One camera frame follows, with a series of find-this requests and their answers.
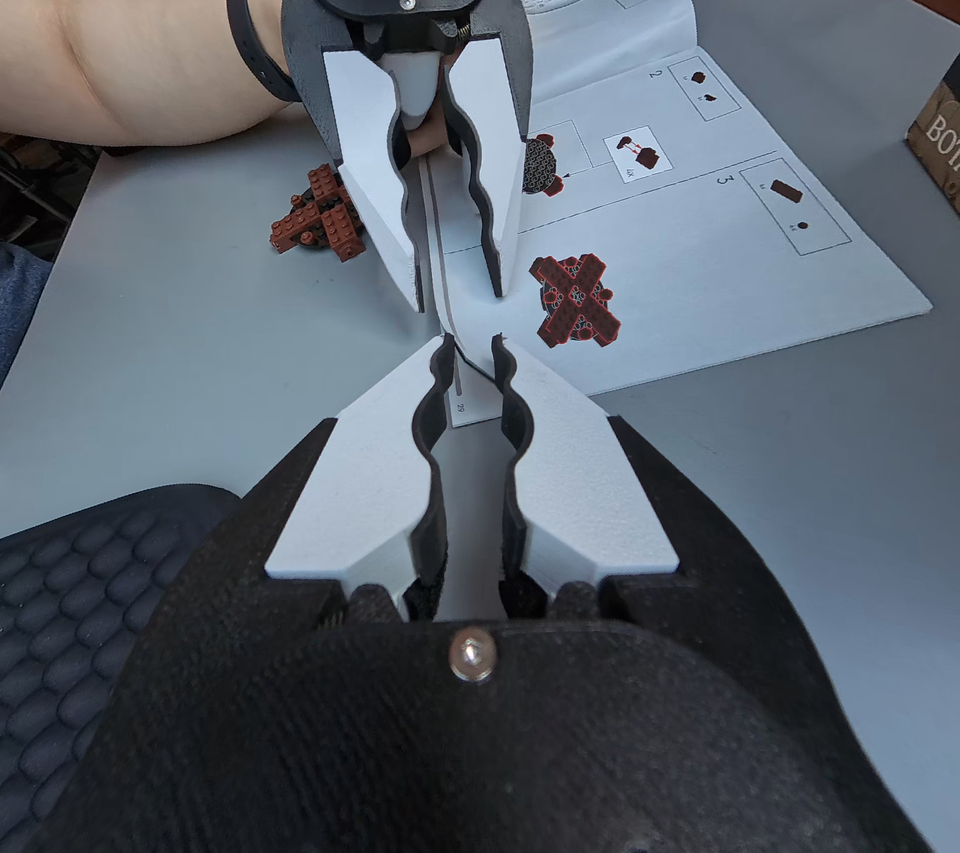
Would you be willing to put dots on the person's left forearm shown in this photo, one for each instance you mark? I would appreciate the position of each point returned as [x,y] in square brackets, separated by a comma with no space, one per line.
[112,58]

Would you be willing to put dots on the person's leg in jeans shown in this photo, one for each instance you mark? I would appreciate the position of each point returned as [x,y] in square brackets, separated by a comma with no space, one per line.
[19,298]

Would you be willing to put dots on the black textured wrist rest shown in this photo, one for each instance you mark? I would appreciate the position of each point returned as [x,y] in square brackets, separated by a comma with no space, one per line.
[75,605]

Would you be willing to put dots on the white instruction booklet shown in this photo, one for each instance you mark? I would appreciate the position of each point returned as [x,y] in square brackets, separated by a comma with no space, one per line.
[675,283]

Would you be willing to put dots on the person's left hand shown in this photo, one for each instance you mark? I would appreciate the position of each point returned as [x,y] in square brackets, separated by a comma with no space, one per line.
[431,139]

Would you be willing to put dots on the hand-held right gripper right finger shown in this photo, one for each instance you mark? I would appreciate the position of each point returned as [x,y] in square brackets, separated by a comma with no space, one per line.
[592,500]

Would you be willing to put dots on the black wristband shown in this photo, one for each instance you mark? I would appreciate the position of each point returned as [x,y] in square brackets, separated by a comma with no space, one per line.
[238,35]

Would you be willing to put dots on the grey desk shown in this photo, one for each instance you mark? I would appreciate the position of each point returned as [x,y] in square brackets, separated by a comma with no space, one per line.
[187,358]

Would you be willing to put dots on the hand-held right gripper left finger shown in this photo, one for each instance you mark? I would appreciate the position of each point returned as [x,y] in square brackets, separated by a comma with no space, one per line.
[352,500]

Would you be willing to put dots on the brown brick model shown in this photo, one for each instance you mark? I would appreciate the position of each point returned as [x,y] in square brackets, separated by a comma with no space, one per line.
[315,223]

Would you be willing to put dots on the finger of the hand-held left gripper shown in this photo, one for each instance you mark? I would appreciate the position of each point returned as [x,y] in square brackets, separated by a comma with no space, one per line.
[495,140]
[360,133]

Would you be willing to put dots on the black brick set box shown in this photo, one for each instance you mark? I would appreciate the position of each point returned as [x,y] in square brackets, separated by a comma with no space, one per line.
[937,140]

